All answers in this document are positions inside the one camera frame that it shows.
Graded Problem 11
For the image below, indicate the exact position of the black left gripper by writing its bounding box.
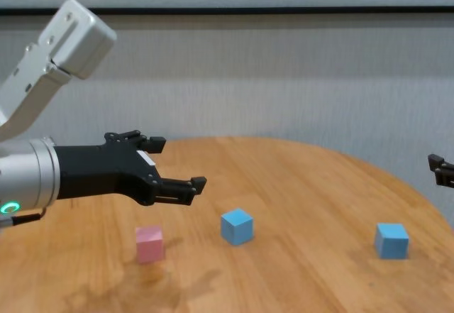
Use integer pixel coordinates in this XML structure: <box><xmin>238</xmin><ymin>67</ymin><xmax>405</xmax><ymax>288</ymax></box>
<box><xmin>53</xmin><ymin>130</ymin><xmax>208</xmax><ymax>207</ymax></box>

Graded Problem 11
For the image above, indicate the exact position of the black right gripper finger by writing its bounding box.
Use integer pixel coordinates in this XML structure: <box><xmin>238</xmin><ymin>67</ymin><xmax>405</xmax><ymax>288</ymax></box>
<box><xmin>427</xmin><ymin>153</ymin><xmax>454</xmax><ymax>188</ymax></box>

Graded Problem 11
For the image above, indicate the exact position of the blue cube block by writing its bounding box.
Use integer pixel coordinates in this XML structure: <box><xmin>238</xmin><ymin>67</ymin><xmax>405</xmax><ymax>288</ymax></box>
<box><xmin>221</xmin><ymin>207</ymin><xmax>255</xmax><ymax>246</ymax></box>
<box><xmin>375</xmin><ymin>222</ymin><xmax>410</xmax><ymax>260</ymax></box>

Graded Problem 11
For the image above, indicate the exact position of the pink cube block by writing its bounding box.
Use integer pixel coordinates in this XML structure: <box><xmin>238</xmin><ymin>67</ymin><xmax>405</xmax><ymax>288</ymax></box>
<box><xmin>135</xmin><ymin>225</ymin><xmax>165</xmax><ymax>265</ymax></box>

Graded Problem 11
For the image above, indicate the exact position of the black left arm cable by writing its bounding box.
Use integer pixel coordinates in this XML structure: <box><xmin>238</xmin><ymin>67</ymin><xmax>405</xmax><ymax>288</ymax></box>
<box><xmin>0</xmin><ymin>207</ymin><xmax>48</xmax><ymax>227</ymax></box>

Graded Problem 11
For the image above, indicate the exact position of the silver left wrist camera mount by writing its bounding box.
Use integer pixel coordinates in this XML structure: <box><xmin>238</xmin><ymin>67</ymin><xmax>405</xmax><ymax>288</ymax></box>
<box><xmin>0</xmin><ymin>0</ymin><xmax>118</xmax><ymax>140</ymax></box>

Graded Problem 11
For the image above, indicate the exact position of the black wall trim strip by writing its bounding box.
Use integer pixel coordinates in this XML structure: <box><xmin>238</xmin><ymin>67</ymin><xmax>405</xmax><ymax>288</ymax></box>
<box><xmin>0</xmin><ymin>6</ymin><xmax>454</xmax><ymax>16</ymax></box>

